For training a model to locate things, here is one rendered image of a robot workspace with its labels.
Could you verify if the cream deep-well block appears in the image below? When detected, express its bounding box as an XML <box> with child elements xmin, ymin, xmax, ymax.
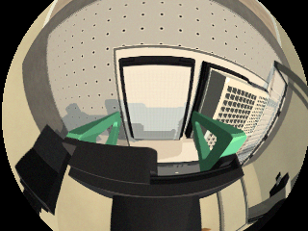
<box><xmin>198</xmin><ymin>68</ymin><xmax>260</xmax><ymax>149</ymax></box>

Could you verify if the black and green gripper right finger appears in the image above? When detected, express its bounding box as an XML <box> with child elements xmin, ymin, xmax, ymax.
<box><xmin>192</xmin><ymin>111</ymin><xmax>246</xmax><ymax>171</ymax></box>

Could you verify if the white well plate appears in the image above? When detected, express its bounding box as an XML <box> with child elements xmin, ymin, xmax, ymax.
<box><xmin>243</xmin><ymin>88</ymin><xmax>270</xmax><ymax>136</ymax></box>

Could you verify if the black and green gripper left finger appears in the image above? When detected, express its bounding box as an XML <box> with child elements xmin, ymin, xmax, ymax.
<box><xmin>66</xmin><ymin>112</ymin><xmax>121</xmax><ymax>145</ymax></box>

